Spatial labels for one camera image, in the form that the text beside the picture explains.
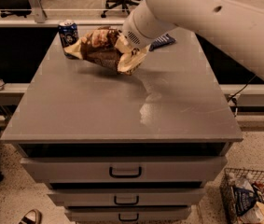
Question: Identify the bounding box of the brown and cream chip bag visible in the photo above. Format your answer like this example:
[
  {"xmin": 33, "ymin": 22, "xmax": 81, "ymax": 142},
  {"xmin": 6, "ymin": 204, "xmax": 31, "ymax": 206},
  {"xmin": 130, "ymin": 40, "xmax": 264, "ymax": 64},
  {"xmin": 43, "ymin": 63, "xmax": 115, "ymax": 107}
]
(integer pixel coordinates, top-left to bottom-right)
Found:
[{"xmin": 63, "ymin": 26, "xmax": 149, "ymax": 75}]

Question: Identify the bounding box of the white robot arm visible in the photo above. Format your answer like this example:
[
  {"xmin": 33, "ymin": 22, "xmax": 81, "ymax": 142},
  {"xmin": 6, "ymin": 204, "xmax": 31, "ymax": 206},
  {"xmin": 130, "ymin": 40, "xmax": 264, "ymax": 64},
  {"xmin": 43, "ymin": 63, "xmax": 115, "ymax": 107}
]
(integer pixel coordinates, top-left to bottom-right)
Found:
[{"xmin": 122, "ymin": 0, "xmax": 264, "ymax": 81}]

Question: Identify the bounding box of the blue pepsi can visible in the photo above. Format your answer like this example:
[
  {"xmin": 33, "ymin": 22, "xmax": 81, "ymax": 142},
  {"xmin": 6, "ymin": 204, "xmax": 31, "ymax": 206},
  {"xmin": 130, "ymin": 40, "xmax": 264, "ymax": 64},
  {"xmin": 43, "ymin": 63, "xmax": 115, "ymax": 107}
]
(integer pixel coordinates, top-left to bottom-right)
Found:
[{"xmin": 58, "ymin": 20, "xmax": 78, "ymax": 49}]

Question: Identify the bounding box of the blue snack bag in basket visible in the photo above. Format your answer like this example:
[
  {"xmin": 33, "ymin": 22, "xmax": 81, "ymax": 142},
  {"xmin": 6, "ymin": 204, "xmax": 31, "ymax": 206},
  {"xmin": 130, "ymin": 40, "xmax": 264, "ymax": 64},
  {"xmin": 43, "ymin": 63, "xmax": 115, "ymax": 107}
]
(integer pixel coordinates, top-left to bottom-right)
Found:
[{"xmin": 232, "ymin": 185, "xmax": 257, "ymax": 216}]

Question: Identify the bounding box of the grey drawer cabinet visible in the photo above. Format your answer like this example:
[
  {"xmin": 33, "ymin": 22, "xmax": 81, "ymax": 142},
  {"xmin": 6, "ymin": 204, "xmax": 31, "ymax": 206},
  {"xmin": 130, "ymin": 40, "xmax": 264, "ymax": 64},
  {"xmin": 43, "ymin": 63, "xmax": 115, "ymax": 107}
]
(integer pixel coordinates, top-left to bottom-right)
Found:
[{"xmin": 0, "ymin": 24, "xmax": 244, "ymax": 224}]

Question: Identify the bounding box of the dark blue snack bar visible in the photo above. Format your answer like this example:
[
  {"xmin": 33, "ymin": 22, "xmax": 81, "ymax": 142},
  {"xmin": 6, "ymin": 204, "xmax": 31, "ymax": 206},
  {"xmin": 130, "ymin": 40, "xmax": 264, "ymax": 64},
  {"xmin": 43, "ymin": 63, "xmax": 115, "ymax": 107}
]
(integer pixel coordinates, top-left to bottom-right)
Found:
[{"xmin": 149, "ymin": 34, "xmax": 176, "ymax": 51}]

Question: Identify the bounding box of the top grey drawer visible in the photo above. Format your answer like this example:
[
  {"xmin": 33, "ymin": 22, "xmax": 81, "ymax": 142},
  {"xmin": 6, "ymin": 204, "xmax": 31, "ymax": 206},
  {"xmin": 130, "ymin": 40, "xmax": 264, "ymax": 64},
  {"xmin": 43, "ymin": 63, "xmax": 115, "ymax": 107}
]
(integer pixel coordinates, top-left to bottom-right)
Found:
[{"xmin": 21, "ymin": 156, "xmax": 227, "ymax": 183}]

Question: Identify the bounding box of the grey drawer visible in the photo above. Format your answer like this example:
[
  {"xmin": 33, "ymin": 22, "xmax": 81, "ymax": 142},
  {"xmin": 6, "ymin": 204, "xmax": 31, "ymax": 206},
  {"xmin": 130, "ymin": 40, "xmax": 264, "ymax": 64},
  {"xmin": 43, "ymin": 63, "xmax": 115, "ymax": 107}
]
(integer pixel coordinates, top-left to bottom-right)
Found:
[
  {"xmin": 49, "ymin": 189, "xmax": 205, "ymax": 207},
  {"xmin": 21, "ymin": 156, "xmax": 227, "ymax": 183},
  {"xmin": 64, "ymin": 206, "xmax": 191, "ymax": 222}
]

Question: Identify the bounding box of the middle grey drawer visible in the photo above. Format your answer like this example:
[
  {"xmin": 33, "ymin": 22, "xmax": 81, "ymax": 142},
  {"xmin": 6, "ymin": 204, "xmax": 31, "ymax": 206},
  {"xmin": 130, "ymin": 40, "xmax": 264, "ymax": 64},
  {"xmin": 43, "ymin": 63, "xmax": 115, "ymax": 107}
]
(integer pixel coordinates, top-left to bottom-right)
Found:
[{"xmin": 49, "ymin": 189, "xmax": 205, "ymax": 207}]

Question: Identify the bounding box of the bottom grey drawer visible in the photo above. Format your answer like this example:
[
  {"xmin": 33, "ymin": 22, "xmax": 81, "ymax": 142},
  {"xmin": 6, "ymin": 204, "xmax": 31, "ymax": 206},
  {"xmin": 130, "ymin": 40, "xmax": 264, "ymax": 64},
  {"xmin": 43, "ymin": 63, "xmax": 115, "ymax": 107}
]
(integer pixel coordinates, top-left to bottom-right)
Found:
[{"xmin": 64, "ymin": 206, "xmax": 191, "ymax": 222}]

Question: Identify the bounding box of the shoe on floor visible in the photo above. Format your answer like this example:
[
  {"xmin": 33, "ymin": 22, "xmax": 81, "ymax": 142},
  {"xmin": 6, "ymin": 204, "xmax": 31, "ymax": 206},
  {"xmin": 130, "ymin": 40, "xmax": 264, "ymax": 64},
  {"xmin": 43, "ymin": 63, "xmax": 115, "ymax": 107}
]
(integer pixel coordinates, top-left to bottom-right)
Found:
[{"xmin": 19, "ymin": 209, "xmax": 42, "ymax": 224}]

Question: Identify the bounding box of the black cable right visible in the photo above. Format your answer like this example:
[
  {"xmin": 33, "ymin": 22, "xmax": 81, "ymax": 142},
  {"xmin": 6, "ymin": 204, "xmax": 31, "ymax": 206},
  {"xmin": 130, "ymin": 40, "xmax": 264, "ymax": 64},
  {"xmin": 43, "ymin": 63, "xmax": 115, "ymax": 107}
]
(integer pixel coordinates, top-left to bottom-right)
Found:
[{"xmin": 226, "ymin": 74, "xmax": 257, "ymax": 117}]

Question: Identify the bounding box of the wire basket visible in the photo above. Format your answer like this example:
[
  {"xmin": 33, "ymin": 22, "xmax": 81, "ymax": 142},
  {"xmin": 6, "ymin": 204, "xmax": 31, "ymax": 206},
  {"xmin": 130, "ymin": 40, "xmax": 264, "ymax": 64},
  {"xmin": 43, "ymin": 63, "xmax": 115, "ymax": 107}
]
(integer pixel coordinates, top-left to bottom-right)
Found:
[{"xmin": 220, "ymin": 168, "xmax": 264, "ymax": 224}]

